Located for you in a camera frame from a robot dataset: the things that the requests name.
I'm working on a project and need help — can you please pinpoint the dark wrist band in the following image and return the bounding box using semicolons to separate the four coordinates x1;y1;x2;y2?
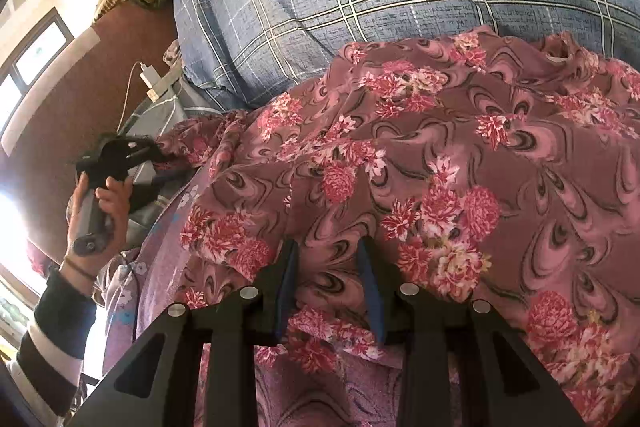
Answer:
62;257;99;282

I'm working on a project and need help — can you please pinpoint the pink flower print bed sheet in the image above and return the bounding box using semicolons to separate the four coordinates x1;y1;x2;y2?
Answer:
95;167;461;427

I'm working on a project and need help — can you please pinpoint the white charger plug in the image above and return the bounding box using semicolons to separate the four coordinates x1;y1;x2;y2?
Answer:
139;63;167;102

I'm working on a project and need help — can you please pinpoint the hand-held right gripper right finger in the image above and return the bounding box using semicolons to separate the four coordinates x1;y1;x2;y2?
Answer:
356;237;586;427

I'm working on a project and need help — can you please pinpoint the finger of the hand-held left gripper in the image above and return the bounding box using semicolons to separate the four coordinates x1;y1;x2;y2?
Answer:
122;136;163;164
129;171;170;214

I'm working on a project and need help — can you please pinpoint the window with dark frame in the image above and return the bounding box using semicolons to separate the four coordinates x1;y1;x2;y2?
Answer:
0;7;76;149

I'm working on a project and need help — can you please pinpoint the white charger cable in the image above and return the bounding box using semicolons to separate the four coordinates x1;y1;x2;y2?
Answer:
117;61;151;134

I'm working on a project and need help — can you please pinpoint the pink floral garment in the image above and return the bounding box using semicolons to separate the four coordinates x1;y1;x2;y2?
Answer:
154;26;640;427

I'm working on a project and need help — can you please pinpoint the grey cloth bag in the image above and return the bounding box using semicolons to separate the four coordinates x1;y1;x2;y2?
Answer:
119;57;203;248

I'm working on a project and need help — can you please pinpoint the person's left forearm striped sleeve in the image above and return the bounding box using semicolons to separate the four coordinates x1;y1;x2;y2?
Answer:
7;257;98;414

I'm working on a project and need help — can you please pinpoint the person's left hand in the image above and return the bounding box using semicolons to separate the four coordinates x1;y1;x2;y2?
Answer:
66;180;135;270

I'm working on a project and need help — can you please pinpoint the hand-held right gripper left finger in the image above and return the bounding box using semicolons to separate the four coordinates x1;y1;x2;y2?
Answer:
67;239;301;427

